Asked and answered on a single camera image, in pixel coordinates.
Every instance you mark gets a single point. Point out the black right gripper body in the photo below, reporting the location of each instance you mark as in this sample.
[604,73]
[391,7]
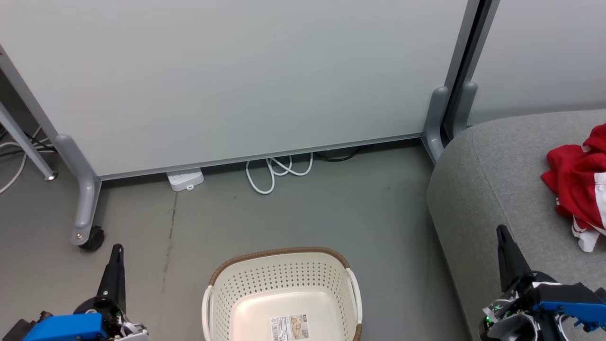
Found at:
[513,317]

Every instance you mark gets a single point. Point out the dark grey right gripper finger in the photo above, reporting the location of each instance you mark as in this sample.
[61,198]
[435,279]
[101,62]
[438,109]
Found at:
[510,260]

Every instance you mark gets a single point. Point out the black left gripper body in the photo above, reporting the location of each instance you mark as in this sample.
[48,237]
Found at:
[118,327]

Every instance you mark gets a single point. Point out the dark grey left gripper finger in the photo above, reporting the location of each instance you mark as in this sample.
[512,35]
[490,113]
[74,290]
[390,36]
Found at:
[113,279]

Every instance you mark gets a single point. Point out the red and white garment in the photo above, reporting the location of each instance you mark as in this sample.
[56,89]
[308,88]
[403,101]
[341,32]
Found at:
[577,180]

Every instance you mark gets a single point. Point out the cream plastic laundry basket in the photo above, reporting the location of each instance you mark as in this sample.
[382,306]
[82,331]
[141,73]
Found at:
[284,279]

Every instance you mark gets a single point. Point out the printed basket label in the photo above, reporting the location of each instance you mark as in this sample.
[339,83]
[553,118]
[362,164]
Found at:
[289,327]

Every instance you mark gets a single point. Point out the black caster wheel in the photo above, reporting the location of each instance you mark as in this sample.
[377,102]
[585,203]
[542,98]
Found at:
[93,239]

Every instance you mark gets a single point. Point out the grey fabric sofa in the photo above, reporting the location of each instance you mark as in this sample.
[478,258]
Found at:
[502,189]

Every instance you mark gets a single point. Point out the grey partition foot with caster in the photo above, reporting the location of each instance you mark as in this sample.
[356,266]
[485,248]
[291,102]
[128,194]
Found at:
[87,199]

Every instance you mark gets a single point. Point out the white power strip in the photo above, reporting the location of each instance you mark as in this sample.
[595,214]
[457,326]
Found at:
[185,179]

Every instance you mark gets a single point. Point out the grey metal table leg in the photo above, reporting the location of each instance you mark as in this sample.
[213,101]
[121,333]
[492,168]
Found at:
[28,147]

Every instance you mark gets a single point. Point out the narrow white partition panel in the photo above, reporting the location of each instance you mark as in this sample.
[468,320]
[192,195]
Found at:
[539,47]

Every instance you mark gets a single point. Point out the large white partition panel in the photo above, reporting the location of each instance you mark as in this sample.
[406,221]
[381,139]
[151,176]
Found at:
[236,71]

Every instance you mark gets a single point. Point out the blue left camera mount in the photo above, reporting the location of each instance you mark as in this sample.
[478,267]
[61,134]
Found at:
[64,327]

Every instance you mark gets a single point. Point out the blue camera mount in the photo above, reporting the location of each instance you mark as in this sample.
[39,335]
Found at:
[64,327]
[573,305]

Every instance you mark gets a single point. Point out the blue right camera mount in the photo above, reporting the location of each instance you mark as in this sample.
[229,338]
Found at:
[573,305]

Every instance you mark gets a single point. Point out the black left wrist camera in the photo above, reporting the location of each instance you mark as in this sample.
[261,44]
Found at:
[19,329]

